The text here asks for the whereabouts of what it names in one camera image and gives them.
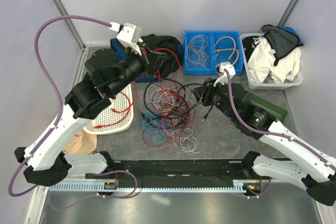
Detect black blue jacket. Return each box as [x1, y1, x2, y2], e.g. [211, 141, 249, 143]
[110, 34, 184, 73]

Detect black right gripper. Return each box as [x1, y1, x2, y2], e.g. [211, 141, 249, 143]
[190, 76, 237, 122]

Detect pink thin wire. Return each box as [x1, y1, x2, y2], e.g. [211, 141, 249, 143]
[149, 89, 211, 146]

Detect red cable in basket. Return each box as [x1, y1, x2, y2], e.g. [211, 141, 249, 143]
[94, 91, 132, 130]

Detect black cable teal connector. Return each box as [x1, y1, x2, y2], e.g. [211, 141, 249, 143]
[139, 103, 196, 127]

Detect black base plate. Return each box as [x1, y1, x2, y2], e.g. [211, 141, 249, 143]
[84, 158, 260, 188]

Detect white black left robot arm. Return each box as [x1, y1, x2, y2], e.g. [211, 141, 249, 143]
[15, 47, 169, 187]

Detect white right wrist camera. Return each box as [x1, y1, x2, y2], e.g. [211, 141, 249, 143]
[214, 62, 236, 86]

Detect grey black cloth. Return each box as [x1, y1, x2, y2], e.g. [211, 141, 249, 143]
[261, 24, 303, 67]

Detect white cloth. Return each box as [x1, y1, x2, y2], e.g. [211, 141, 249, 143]
[244, 36, 301, 84]

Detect slotted cable duct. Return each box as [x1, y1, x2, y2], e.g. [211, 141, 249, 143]
[49, 180, 247, 193]

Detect blue plastic bin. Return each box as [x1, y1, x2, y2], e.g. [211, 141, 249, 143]
[184, 31, 244, 75]

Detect orange thick cable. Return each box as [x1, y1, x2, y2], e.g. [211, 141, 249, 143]
[214, 36, 240, 67]

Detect thin red wire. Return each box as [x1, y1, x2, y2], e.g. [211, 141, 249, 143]
[131, 48, 184, 148]

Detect light blue thin wire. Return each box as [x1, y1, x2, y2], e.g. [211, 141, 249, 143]
[138, 113, 169, 142]

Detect orange thin wires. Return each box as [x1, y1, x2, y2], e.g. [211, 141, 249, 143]
[186, 34, 211, 69]

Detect brown thin wire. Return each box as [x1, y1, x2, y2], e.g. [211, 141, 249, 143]
[154, 95, 192, 133]

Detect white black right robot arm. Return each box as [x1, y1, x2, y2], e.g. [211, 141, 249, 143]
[193, 79, 335, 206]

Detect beige bucket hat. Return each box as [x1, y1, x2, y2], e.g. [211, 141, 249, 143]
[63, 129, 97, 155]

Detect white thin wire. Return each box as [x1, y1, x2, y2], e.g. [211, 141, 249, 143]
[145, 84, 202, 154]

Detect white perforated basket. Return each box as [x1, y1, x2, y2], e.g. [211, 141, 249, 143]
[83, 84, 134, 135]

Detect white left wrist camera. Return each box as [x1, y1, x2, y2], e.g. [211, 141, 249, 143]
[110, 22, 142, 55]

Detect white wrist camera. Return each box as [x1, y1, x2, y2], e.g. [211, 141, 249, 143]
[214, 62, 236, 86]
[110, 22, 142, 55]

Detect grey laundry basket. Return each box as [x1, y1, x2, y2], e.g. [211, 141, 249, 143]
[240, 33, 302, 90]

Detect green plastic tray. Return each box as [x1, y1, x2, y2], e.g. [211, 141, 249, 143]
[250, 93, 288, 123]

